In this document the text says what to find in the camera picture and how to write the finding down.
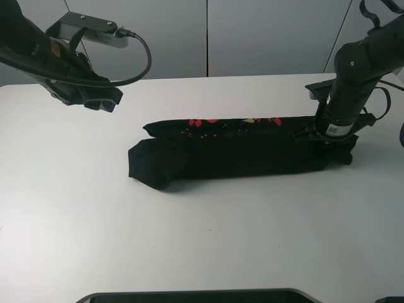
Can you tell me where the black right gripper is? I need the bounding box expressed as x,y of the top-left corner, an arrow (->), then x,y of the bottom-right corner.
292,114 -> 376,143

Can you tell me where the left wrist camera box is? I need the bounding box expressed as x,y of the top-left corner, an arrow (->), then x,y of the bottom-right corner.
45,11 -> 129,50

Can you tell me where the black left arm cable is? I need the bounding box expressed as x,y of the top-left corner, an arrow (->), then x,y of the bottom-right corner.
0,30 -> 152,88

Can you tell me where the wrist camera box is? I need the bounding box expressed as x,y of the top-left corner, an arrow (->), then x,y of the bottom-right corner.
305,80 -> 334,102
45,11 -> 129,50

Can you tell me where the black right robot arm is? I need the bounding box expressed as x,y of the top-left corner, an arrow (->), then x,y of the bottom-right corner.
292,16 -> 403,142

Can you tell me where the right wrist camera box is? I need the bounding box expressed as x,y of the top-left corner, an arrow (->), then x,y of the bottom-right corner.
305,80 -> 334,102

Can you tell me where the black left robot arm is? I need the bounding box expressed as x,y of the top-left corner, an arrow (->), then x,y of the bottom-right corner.
1,1 -> 123,112

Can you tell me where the black printed t-shirt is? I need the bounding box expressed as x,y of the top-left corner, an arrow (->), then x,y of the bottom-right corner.
128,117 -> 358,190

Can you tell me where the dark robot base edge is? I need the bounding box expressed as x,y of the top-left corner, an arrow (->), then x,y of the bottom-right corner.
79,288 -> 318,303

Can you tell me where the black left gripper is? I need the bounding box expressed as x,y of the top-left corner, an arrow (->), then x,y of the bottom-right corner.
44,51 -> 123,112

